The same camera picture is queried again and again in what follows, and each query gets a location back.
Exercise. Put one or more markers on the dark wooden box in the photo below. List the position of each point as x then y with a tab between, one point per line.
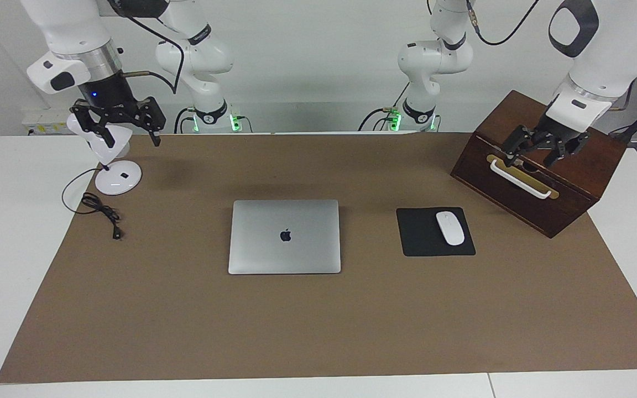
545	214

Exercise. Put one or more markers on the brown table mat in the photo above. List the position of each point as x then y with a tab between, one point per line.
296	331

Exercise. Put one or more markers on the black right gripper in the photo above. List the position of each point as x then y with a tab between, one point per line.
105	91

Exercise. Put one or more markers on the black mouse pad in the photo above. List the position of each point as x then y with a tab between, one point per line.
418	237

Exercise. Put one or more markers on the white wall power strip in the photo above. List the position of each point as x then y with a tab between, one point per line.
42	128

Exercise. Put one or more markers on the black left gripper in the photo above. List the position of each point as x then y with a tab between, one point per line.
559	135

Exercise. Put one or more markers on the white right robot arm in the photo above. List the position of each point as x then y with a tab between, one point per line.
69	27

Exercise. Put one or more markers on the white computer mouse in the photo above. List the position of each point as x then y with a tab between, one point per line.
450	228

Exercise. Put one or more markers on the silver laptop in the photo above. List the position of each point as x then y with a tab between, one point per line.
296	254

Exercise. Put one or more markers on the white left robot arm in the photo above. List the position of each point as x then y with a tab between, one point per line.
628	33

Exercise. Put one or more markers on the white desk lamp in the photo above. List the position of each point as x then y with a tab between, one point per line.
119	179

